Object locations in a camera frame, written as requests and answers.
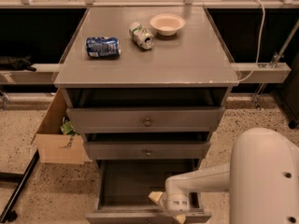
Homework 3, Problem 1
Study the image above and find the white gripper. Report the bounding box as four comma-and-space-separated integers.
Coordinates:
149, 191, 190, 224

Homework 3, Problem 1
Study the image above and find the grey bottom drawer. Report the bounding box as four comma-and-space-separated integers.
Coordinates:
85, 159, 213, 224

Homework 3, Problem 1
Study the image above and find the grey drawer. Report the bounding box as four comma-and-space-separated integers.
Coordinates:
67, 107, 224, 133
83, 141, 210, 160
85, 159, 213, 224

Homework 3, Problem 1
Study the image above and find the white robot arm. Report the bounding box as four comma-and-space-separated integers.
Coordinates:
149, 128, 299, 224

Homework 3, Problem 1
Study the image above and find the grey top drawer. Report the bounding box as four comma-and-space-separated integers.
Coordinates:
67, 107, 224, 133

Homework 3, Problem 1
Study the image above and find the grey middle drawer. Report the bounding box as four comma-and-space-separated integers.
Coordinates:
83, 141, 210, 160

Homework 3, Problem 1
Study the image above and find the grey wooden drawer cabinet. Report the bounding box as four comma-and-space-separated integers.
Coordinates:
53, 6, 240, 173

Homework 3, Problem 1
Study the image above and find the green packet in box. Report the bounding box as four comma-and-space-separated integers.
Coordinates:
60, 119, 76, 135

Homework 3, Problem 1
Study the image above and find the cardboard box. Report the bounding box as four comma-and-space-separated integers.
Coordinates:
36, 90, 86, 164

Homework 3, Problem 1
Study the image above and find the black floor stand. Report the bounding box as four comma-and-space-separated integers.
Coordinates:
0, 151, 39, 224

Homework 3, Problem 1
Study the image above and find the black cart with wheel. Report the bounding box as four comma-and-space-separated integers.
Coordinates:
281, 52, 299, 129

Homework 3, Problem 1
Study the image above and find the green and silver soda can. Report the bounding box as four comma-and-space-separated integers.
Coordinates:
129, 22, 153, 50

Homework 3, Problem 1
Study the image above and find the blue soda can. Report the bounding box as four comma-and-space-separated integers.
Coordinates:
85, 37, 121, 58

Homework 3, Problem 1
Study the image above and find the white paper bowl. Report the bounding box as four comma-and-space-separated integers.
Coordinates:
149, 14, 185, 36

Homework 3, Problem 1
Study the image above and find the metal diagonal strut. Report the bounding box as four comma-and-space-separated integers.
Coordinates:
252, 19, 299, 110

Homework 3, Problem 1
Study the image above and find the grey horizontal rail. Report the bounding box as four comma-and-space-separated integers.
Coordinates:
0, 63, 291, 85

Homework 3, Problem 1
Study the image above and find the black object on rail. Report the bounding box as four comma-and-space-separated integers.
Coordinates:
0, 56, 36, 72

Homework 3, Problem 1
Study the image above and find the white cable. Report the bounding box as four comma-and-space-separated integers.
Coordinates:
235, 0, 266, 83

